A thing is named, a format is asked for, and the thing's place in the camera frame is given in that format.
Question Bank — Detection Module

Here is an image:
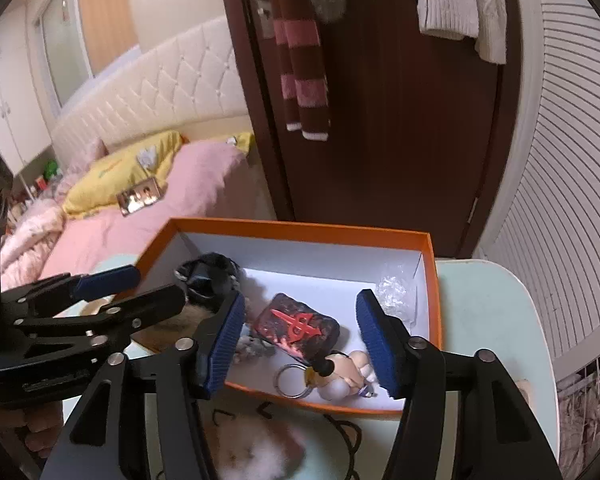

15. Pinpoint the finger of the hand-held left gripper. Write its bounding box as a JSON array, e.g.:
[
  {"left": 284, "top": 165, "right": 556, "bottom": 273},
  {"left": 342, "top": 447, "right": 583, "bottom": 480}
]
[
  {"left": 2, "top": 265, "right": 142, "bottom": 318},
  {"left": 17, "top": 284, "right": 187, "bottom": 356}
]

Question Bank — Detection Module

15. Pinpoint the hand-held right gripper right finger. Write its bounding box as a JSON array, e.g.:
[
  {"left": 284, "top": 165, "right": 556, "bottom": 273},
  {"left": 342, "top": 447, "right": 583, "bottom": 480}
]
[{"left": 355, "top": 288, "right": 563, "bottom": 480}]

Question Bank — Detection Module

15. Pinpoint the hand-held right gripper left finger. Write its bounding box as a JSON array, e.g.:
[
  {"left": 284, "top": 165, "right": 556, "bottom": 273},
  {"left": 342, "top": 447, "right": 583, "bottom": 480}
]
[{"left": 40, "top": 291, "right": 246, "bottom": 480}]

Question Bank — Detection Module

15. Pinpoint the tan figure keychain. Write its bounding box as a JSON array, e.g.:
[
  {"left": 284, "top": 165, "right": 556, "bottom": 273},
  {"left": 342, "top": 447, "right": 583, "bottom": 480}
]
[{"left": 275, "top": 350, "right": 381, "bottom": 402}]

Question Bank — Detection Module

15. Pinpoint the clear plastic bag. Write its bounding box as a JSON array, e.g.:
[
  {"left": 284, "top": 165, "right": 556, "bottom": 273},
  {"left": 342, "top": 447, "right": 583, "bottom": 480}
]
[{"left": 375, "top": 260, "right": 421, "bottom": 323}]

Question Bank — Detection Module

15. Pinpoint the dark red card box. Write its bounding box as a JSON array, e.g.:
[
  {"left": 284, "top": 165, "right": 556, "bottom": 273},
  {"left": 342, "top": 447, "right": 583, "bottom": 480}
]
[{"left": 252, "top": 292, "right": 342, "bottom": 365}]

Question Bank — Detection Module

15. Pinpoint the black strap keychain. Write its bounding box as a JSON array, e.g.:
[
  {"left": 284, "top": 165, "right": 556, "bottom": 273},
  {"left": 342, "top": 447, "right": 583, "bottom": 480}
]
[{"left": 174, "top": 252, "right": 246, "bottom": 311}]

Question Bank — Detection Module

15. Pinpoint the orange cardboard box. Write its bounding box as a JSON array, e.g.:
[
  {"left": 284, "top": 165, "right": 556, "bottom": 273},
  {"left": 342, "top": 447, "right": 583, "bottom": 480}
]
[{"left": 112, "top": 217, "right": 442, "bottom": 421}]

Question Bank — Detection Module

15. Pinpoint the tan and white plush toy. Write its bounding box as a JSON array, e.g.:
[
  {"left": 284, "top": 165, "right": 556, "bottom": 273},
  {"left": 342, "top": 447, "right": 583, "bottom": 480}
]
[{"left": 215, "top": 417, "right": 308, "bottom": 480}]

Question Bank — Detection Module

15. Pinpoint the person's left hand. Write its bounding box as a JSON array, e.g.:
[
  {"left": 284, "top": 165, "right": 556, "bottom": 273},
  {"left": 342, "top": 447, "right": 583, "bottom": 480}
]
[{"left": 24, "top": 401, "right": 66, "bottom": 461}]

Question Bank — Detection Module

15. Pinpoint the small grey plush charm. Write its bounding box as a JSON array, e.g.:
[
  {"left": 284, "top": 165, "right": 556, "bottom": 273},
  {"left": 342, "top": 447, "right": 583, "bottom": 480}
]
[{"left": 232, "top": 325, "right": 277, "bottom": 366}]

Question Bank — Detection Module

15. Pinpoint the pale floral quilt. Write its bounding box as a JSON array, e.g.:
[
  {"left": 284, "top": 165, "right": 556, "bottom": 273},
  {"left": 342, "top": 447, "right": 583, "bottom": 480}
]
[{"left": 0, "top": 195, "right": 68, "bottom": 291}]

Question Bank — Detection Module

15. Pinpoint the large yellow pillow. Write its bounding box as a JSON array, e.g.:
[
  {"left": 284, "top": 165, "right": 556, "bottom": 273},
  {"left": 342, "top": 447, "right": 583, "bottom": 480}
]
[{"left": 61, "top": 130, "right": 185, "bottom": 218}]

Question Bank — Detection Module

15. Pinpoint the white wardrobe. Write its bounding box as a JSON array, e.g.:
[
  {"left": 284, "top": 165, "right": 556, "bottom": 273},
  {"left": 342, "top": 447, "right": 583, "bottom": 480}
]
[{"left": 0, "top": 25, "right": 53, "bottom": 176}]

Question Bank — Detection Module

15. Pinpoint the dark brown door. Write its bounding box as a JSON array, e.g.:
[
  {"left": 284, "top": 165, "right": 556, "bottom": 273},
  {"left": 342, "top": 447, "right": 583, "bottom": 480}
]
[{"left": 215, "top": 0, "right": 523, "bottom": 258}]

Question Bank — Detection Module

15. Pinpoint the cream tufted bed headboard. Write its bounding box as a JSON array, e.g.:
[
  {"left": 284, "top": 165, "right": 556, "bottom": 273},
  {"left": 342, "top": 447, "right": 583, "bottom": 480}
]
[{"left": 50, "top": 15, "right": 261, "bottom": 161}]

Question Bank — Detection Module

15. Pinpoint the pale crumpled cloth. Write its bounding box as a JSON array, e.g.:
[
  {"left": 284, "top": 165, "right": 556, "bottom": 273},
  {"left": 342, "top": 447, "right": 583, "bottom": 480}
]
[{"left": 555, "top": 360, "right": 600, "bottom": 478}]

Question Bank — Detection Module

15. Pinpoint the pink and brown striped scarf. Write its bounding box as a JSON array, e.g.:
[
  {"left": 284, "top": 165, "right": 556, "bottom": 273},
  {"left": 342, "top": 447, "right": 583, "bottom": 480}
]
[{"left": 252, "top": 0, "right": 331, "bottom": 142}]

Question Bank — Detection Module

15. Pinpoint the white louvered shutter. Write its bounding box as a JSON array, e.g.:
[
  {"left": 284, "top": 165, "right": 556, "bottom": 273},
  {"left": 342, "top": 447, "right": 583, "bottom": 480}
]
[{"left": 472, "top": 0, "right": 600, "bottom": 376}]

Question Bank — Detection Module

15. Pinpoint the white knit sweater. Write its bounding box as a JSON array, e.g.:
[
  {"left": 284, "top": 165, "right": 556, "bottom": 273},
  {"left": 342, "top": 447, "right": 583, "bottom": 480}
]
[{"left": 360, "top": 0, "right": 508, "bottom": 65}]

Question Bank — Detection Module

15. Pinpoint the small photo frame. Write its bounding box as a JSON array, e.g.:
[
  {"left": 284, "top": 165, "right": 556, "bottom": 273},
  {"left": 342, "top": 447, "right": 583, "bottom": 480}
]
[{"left": 116, "top": 177, "right": 162, "bottom": 217}]

